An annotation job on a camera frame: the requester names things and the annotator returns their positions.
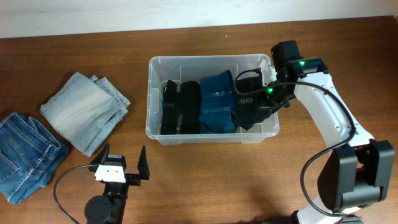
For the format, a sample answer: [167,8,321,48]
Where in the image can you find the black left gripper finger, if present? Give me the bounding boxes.
[137,145,150,180]
[91,143,109,165]

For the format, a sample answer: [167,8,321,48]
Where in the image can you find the small black garment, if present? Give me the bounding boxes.
[233,77,272,131]

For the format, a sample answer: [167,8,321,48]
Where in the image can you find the light blue jeans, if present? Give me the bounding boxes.
[40,72,131,157]

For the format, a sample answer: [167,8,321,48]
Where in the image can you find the teal blue garment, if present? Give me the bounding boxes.
[199,70,236,134]

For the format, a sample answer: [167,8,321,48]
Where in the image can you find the large black garment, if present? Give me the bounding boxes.
[160,80,201,135]

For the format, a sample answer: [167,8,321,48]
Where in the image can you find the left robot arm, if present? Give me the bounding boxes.
[84,144,150,224]

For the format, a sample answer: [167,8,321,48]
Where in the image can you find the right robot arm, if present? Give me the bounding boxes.
[258,40,395,224]

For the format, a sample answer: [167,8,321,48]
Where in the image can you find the dark blue folded jeans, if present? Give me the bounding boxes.
[1,112,69,205]

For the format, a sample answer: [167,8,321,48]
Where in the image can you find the clear plastic storage bin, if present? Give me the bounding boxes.
[146,54,280,145]

